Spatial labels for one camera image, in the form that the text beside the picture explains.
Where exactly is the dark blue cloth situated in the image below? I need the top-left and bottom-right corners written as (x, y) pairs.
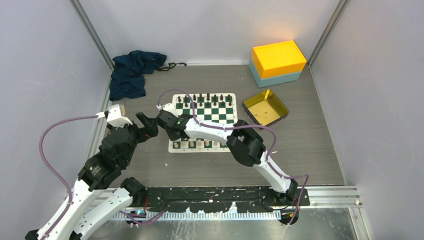
top-left (109, 50), bottom-right (167, 102)

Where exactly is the gold metal tin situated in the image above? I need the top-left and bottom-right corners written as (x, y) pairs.
top-left (241, 88), bottom-right (290, 127)

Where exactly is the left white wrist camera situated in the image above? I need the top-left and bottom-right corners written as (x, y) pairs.
top-left (96, 104), bottom-right (133, 128)

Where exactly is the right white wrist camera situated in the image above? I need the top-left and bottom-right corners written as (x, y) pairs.
top-left (156, 103), bottom-right (178, 117)

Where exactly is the green white chess board mat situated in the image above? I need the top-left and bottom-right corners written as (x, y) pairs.
top-left (168, 93), bottom-right (238, 153)

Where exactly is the yellow box lid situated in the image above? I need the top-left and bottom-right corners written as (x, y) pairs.
top-left (251, 40), bottom-right (307, 79)

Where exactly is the aluminium front rail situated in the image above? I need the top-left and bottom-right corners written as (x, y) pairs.
top-left (112, 210), bottom-right (282, 222)

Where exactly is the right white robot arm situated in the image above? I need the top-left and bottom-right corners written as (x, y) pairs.
top-left (156, 109), bottom-right (298, 206)

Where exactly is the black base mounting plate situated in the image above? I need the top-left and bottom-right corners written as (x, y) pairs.
top-left (130, 186), bottom-right (297, 213)

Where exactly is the black cord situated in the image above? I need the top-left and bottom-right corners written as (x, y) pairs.
top-left (155, 61), bottom-right (188, 72)

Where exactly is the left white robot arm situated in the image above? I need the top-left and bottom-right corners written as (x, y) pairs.
top-left (25, 109), bottom-right (159, 240)

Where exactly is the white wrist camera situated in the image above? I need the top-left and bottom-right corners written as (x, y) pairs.
top-left (96, 104), bottom-right (133, 128)
top-left (156, 103), bottom-right (178, 117)

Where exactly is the light blue box base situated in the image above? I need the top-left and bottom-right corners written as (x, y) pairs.
top-left (249, 60), bottom-right (302, 88)

